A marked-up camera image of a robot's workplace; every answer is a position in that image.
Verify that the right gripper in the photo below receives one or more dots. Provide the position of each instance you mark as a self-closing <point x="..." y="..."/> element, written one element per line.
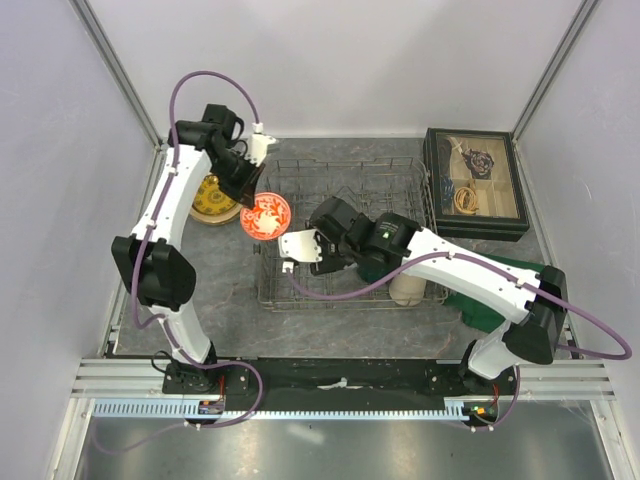
<point x="327" y="264"/>

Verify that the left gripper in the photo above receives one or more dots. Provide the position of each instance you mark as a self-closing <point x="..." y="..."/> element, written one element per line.
<point x="244" y="192"/>

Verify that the white red patterned bowl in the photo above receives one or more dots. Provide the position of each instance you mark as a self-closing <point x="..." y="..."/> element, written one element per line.
<point x="269" y="219"/>

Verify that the yellow patterned small plate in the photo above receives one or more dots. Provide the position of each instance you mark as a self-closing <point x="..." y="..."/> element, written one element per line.
<point x="215" y="200"/>

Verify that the cream bird plate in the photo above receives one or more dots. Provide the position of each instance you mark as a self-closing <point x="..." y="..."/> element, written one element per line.
<point x="217" y="212"/>

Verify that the beige cup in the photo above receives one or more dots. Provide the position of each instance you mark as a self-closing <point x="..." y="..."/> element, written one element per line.
<point x="406" y="290"/>

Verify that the dark green mug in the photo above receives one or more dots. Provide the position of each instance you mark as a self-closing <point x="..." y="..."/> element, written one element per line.
<point x="373" y="272"/>

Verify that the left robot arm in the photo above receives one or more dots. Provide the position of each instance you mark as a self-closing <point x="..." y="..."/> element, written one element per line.
<point x="153" y="270"/>

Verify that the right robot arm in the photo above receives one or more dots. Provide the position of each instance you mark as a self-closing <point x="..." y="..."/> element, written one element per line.
<point x="528" y="301"/>

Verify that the green cloth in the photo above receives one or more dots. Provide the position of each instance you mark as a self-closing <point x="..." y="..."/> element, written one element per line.
<point x="476" y="315"/>

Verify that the black glass-lid display box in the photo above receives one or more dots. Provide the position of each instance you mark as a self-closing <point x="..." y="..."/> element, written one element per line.
<point x="475" y="183"/>

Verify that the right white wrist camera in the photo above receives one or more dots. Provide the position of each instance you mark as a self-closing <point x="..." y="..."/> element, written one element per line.
<point x="299" y="247"/>

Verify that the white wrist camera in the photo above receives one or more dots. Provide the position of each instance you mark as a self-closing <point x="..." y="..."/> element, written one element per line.
<point x="258" y="144"/>
<point x="299" y="247"/>

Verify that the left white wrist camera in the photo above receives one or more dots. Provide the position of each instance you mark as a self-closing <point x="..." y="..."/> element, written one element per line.
<point x="258" y="144"/>

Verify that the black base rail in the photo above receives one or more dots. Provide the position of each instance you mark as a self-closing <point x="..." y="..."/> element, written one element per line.
<point x="337" y="383"/>

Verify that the slotted cable duct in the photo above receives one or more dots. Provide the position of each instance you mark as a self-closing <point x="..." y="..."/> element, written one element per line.
<point x="194" y="409"/>

